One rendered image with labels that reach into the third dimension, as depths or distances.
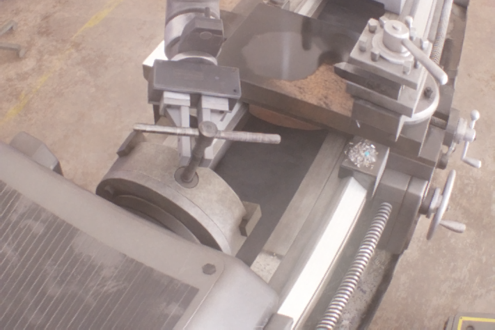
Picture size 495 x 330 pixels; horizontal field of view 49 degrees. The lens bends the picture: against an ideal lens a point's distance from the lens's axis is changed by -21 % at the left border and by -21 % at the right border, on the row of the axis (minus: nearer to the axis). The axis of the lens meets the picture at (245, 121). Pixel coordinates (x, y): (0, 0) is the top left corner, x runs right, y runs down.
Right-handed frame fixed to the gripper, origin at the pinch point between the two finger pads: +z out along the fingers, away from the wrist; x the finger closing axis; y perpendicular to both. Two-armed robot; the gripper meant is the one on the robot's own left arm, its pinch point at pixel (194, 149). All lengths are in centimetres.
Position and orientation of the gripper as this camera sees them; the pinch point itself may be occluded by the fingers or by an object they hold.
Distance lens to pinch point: 93.2
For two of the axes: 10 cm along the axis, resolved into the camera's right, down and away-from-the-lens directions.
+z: 0.7, 8.4, -5.4
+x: -9.5, -1.1, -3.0
